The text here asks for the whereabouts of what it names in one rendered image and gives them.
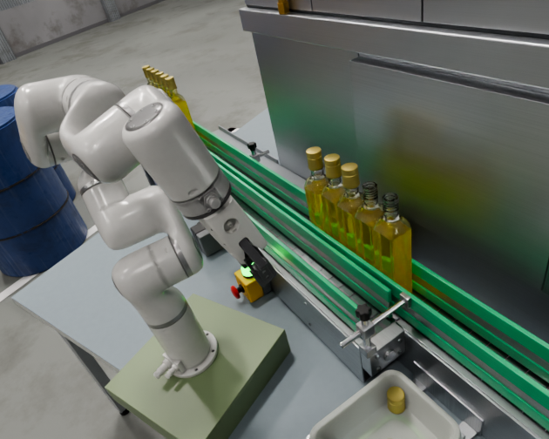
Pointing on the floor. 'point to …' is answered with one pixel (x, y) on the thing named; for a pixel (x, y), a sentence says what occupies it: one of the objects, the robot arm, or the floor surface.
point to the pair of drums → (22, 196)
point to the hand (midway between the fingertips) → (254, 264)
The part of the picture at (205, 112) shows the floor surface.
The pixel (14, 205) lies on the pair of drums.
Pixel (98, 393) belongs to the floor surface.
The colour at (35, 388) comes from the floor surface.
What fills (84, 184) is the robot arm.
